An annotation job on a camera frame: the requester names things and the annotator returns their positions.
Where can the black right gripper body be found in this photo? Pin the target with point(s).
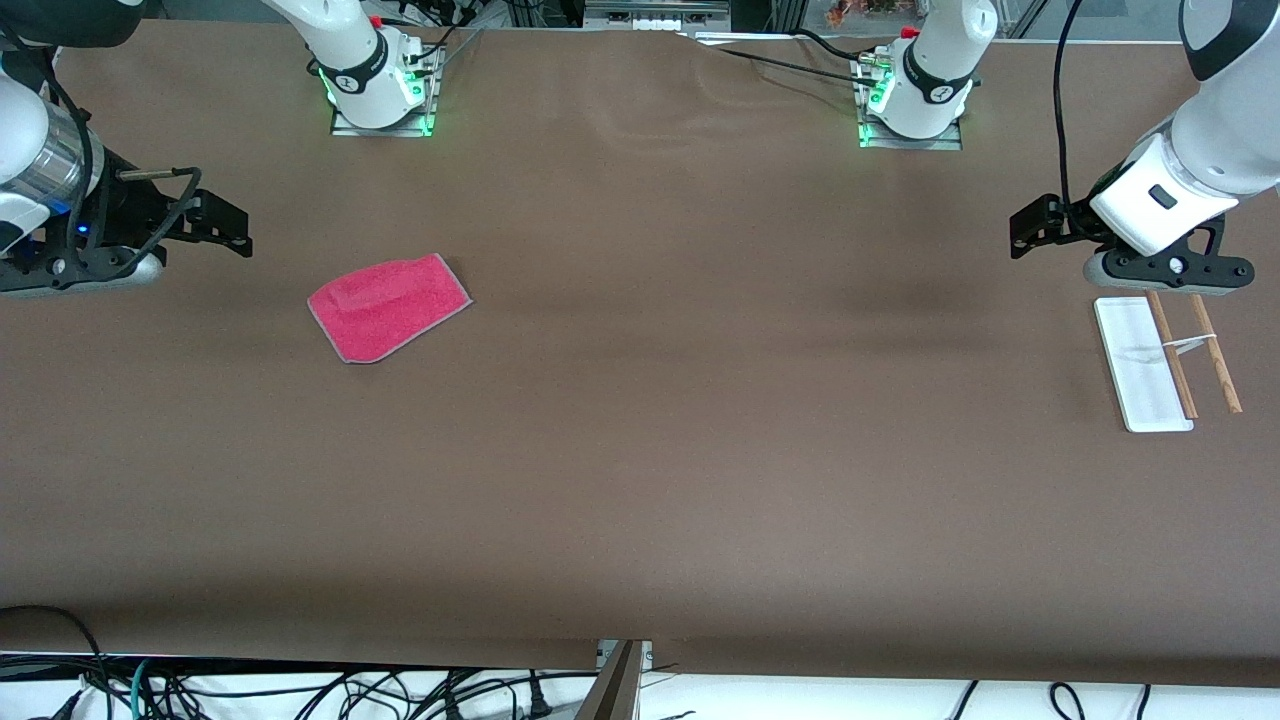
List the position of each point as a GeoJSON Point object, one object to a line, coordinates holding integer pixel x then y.
{"type": "Point", "coordinates": [128, 211]}

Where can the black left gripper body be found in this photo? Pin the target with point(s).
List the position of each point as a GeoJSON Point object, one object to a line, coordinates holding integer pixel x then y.
{"type": "Point", "coordinates": [1072, 219]}

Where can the pink towel grey back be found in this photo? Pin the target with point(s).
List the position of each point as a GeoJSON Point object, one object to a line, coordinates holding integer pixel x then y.
{"type": "Point", "coordinates": [385, 308]}

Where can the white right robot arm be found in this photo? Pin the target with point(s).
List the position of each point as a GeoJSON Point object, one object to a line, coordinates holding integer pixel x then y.
{"type": "Point", "coordinates": [345, 40]}

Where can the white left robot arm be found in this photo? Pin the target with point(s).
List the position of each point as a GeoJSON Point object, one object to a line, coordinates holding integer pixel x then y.
{"type": "Point", "coordinates": [1230, 130]}

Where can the white rack base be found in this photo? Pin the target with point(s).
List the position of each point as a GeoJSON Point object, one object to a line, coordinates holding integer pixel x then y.
{"type": "Point", "coordinates": [1140, 370]}

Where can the wooden chopsticks pair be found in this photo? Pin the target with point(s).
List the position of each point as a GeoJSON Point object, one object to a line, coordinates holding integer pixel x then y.
{"type": "Point", "coordinates": [1180, 385]}

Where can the orange red object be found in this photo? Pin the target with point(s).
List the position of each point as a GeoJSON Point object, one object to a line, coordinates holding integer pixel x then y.
{"type": "Point", "coordinates": [870, 10]}

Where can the grey power strip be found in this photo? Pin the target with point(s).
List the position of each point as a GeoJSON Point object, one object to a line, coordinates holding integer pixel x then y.
{"type": "Point", "coordinates": [655, 15]}

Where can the brown table cover sheet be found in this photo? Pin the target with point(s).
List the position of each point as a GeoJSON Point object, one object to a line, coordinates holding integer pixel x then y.
{"type": "Point", "coordinates": [640, 450]}

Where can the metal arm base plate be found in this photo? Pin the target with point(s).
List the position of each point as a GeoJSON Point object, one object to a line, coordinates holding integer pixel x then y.
{"type": "Point", "coordinates": [385, 130]}
{"type": "Point", "coordinates": [910, 143]}

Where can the white rack rod bracket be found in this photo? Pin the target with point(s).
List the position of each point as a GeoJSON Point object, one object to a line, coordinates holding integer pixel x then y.
{"type": "Point", "coordinates": [1190, 344]}

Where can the aluminium frame profile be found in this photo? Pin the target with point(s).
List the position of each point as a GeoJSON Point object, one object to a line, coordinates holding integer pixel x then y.
{"type": "Point", "coordinates": [800, 12]}

